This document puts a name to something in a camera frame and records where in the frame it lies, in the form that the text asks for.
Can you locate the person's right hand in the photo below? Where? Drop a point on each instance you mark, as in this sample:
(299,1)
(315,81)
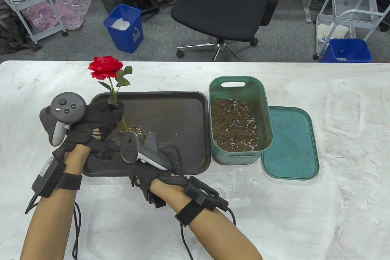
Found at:
(146,176)

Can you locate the person's left hand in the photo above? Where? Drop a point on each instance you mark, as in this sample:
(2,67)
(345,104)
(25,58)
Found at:
(97,115)

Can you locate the brown potting mix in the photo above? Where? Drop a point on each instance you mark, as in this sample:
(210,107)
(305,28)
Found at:
(234,126)
(137,130)

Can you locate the red artificial rose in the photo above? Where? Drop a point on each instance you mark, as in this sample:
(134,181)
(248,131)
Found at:
(105,66)

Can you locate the teal plastic bin lid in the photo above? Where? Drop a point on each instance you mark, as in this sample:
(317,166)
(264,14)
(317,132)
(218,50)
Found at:
(289,144)

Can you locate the person's right forearm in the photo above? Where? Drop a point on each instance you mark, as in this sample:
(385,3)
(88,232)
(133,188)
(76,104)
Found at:
(222,235)

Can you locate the dark grey handheld controller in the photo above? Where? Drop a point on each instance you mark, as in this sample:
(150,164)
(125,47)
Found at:
(67,106)

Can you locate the dark brown plastic tray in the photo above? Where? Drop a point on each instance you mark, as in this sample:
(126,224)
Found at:
(182,113)

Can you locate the blue bin with white symbol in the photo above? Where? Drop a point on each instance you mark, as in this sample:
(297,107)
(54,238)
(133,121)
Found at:
(125,40)

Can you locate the white crumpled paper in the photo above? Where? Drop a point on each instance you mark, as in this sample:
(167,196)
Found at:
(120,23)

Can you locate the pink plastic bag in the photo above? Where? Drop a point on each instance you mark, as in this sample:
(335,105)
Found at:
(41,17)
(73,10)

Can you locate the teal plastic storage bin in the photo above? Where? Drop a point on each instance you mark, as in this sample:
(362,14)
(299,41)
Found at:
(219,89)

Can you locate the dark backpack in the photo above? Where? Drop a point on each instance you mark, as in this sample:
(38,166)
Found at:
(12,37)

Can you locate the black office chair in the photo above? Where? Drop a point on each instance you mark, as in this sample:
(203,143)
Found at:
(219,10)

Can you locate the plain blue waste bin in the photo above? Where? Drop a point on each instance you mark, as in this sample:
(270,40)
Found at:
(332,55)

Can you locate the black mount bracket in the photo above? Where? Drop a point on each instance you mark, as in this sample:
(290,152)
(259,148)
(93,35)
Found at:
(158,202)

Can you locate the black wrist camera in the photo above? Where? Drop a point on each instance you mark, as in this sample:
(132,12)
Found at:
(204,193)

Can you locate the grey wrist camera with label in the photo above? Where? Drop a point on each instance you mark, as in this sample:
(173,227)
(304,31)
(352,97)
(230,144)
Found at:
(47,177)

